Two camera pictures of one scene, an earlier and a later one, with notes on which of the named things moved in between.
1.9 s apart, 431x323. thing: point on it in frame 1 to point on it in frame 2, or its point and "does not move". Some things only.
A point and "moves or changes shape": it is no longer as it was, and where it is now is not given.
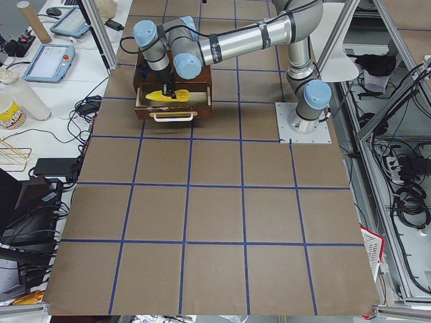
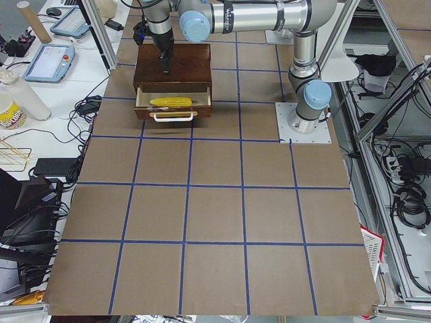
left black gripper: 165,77 to 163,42
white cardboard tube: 29,100 does not move
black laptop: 28,212 does not move
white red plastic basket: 374,245 does not move
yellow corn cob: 182,95 moves or changes shape
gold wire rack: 13,158 does not move
